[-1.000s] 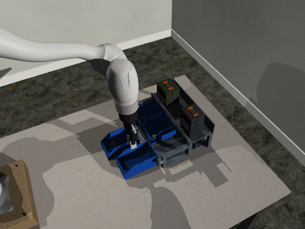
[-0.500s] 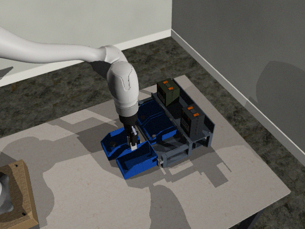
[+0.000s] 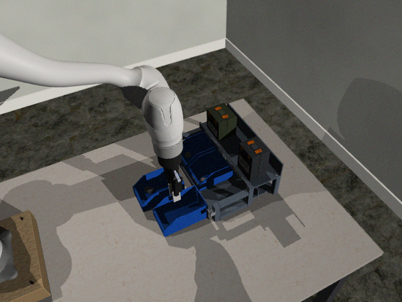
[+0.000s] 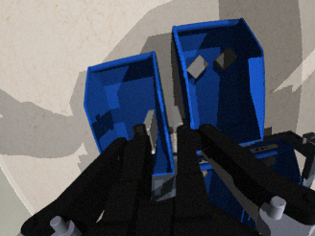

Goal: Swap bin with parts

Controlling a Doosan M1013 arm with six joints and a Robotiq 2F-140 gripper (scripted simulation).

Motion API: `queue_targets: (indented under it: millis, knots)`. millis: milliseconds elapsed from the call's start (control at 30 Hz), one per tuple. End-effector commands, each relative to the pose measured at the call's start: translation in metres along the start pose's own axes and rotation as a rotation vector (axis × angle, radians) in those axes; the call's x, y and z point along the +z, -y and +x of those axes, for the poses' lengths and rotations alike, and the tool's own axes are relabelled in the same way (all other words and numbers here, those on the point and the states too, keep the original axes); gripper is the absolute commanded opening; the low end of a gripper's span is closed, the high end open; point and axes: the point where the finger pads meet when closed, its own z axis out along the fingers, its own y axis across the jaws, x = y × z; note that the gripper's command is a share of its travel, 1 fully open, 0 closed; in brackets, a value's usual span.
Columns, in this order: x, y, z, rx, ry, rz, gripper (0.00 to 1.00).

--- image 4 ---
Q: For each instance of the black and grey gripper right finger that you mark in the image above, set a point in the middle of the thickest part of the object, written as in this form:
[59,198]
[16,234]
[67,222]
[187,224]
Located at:
[278,205]

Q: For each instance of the grey metal shelf rack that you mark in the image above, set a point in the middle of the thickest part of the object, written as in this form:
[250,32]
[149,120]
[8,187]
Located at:
[163,187]

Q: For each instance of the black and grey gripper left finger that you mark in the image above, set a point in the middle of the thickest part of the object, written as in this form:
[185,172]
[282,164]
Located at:
[81,204]

